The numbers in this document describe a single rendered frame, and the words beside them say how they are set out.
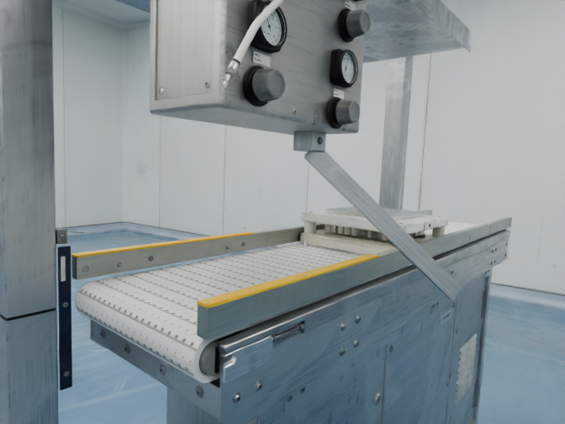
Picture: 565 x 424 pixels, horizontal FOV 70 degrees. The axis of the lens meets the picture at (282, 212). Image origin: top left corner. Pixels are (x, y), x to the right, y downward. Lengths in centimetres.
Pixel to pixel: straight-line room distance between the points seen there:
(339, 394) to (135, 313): 39
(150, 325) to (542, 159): 354
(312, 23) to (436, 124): 351
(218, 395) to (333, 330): 20
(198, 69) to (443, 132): 359
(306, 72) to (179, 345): 30
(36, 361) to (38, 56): 39
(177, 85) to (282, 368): 33
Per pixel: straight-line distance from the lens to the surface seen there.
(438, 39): 85
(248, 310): 43
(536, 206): 379
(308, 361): 55
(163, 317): 47
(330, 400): 74
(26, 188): 60
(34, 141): 60
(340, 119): 44
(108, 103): 638
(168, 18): 41
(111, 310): 54
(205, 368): 42
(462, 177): 384
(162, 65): 41
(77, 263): 61
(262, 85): 34
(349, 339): 62
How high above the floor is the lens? 97
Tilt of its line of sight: 6 degrees down
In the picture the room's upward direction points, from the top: 2 degrees clockwise
